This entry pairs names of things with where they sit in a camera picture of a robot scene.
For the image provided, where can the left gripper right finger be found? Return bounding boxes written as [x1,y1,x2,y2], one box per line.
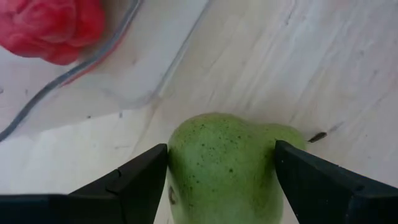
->
[275,139,358,224]

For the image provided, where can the shallow clear plastic tray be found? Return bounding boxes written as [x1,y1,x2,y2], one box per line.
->
[0,0,213,142]

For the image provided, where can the red bell pepper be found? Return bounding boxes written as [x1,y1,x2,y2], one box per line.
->
[0,0,106,67]

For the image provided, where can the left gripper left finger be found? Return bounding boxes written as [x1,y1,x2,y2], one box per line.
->
[68,142,169,224]

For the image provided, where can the speckled green pear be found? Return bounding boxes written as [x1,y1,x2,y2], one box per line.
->
[166,112,307,224]

